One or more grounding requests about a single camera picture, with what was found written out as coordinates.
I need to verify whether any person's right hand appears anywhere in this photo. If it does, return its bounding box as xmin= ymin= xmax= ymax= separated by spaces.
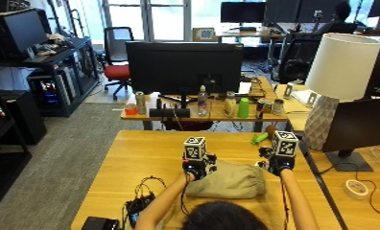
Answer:
xmin=258 ymin=146 xmax=298 ymax=177

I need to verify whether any person's left hand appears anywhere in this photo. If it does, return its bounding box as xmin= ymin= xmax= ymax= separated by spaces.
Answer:
xmin=181 ymin=152 xmax=219 ymax=182

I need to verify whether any beige cloth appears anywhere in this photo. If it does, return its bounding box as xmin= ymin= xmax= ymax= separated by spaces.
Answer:
xmin=183 ymin=158 xmax=269 ymax=199

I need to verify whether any white marker cube on left glove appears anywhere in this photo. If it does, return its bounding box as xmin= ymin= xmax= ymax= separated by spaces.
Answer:
xmin=182 ymin=136 xmax=207 ymax=162

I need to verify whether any white marker cube on glove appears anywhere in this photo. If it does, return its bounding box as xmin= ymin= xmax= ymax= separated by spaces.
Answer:
xmin=182 ymin=136 xmax=207 ymax=162
xmin=270 ymin=129 xmax=301 ymax=158

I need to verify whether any white marker cube on right glove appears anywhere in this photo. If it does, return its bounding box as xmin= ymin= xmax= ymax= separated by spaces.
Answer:
xmin=270 ymin=129 xmax=301 ymax=158

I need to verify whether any white faceted lamp base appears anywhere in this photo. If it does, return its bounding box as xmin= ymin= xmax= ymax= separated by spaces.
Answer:
xmin=302 ymin=94 xmax=340 ymax=151

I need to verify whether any the person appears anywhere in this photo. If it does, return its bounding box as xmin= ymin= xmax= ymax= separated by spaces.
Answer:
xmin=133 ymin=168 xmax=322 ymax=230

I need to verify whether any glass jar with lid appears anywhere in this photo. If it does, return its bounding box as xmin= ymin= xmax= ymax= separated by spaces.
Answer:
xmin=270 ymin=98 xmax=286 ymax=116

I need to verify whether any black speaker bar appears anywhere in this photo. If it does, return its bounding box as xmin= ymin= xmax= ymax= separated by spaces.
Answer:
xmin=147 ymin=107 xmax=191 ymax=118

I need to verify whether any green plastic cup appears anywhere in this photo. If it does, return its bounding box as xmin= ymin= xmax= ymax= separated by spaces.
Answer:
xmin=237 ymin=97 xmax=251 ymax=120

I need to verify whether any white tape roll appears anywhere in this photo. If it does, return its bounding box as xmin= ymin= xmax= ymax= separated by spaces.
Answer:
xmin=342 ymin=178 xmax=370 ymax=201

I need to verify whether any clear water bottle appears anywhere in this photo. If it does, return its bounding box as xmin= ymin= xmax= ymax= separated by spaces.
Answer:
xmin=197 ymin=84 xmax=209 ymax=117

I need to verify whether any black monitor with stand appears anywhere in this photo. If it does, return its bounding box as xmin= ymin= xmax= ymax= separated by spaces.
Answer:
xmin=322 ymin=96 xmax=380 ymax=173

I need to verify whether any orange small cup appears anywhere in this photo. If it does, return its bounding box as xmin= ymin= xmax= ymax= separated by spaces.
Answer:
xmin=124 ymin=103 xmax=139 ymax=116

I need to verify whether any tall patterned can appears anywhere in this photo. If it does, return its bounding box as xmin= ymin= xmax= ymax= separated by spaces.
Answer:
xmin=134 ymin=91 xmax=147 ymax=115

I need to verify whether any black box device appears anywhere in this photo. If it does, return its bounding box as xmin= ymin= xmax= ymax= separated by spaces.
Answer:
xmin=80 ymin=216 xmax=121 ymax=230

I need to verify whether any large black monitor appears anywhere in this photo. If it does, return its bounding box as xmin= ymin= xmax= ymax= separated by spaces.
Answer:
xmin=125 ymin=41 xmax=245 ymax=109

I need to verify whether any black office chair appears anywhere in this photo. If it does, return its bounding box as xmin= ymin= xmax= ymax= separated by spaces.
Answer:
xmin=277 ymin=33 xmax=323 ymax=84

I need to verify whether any white lampshade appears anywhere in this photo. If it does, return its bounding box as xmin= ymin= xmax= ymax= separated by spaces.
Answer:
xmin=303 ymin=33 xmax=380 ymax=101

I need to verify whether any red seat office chair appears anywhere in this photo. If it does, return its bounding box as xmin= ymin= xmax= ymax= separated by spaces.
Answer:
xmin=102 ymin=26 xmax=135 ymax=102

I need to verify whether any checkerboard calibration card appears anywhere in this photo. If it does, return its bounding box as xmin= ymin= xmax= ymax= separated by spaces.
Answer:
xmin=191 ymin=27 xmax=219 ymax=43

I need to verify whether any black computer tower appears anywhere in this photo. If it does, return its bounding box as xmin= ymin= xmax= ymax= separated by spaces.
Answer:
xmin=0 ymin=90 xmax=48 ymax=146

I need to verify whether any black shelf rack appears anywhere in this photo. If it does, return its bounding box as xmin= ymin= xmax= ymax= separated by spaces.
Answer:
xmin=0 ymin=8 xmax=101 ymax=118

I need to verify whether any black monitor in background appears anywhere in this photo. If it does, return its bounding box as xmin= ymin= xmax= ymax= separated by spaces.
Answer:
xmin=219 ymin=1 xmax=267 ymax=24

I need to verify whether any black electronic device with cables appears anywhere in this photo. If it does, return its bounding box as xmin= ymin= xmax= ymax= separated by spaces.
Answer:
xmin=124 ymin=175 xmax=169 ymax=228

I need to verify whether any black cable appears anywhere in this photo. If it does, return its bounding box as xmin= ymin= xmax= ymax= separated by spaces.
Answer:
xmin=317 ymin=162 xmax=380 ymax=219

